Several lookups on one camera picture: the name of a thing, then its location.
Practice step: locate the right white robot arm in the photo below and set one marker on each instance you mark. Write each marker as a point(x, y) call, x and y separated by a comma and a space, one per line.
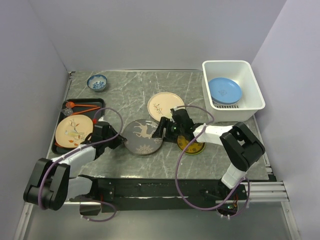
point(241, 145)

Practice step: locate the blue plate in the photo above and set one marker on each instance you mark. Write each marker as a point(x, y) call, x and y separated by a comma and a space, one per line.
point(224, 90)

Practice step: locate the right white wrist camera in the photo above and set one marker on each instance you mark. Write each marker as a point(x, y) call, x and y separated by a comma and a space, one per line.
point(172, 110)

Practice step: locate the orange chopstick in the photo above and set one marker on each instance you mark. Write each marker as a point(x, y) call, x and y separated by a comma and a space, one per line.
point(85, 111)

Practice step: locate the cream plate with twig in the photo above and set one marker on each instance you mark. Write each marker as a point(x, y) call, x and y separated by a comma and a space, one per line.
point(160, 105)

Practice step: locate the orange spoon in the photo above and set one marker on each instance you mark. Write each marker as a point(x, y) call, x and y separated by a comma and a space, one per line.
point(70, 104)

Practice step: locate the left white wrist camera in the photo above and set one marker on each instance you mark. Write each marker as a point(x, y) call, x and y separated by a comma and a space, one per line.
point(101, 119)

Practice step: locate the black tray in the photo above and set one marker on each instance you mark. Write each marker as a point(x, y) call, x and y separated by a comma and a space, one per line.
point(58, 149)

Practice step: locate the black base beam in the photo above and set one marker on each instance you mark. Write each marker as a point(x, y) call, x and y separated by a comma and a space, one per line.
point(144, 194)

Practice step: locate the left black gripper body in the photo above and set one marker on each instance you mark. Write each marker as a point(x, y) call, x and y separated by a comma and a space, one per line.
point(110, 132)

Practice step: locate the white fluted deep plate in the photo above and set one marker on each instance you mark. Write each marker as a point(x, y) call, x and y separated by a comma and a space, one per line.
point(231, 105)

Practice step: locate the aluminium rail frame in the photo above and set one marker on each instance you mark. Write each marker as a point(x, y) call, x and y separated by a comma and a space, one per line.
point(264, 219)

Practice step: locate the cream plate with bird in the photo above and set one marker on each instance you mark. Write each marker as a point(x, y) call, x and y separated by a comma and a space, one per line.
point(73, 130)

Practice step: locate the grey reindeer plate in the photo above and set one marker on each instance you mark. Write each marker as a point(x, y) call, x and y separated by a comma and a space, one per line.
point(139, 140)

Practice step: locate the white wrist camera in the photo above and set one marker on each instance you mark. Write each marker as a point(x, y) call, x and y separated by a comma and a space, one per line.
point(172, 110)
point(101, 119)

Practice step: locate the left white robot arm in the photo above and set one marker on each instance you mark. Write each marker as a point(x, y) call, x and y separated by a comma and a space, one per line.
point(53, 181)

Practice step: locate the blue white porcelain bowl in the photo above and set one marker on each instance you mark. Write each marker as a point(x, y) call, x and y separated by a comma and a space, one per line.
point(97, 83)

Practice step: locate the white plastic bin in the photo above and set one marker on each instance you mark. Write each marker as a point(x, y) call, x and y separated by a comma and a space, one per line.
point(241, 72)

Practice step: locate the yellow patterned plate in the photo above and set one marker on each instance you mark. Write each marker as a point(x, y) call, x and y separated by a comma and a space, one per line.
point(194, 149)

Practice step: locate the clear plastic cup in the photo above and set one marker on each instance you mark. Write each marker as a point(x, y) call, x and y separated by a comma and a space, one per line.
point(67, 111)

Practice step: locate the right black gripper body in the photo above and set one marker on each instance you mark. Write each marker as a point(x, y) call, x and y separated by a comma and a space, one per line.
point(173, 130)

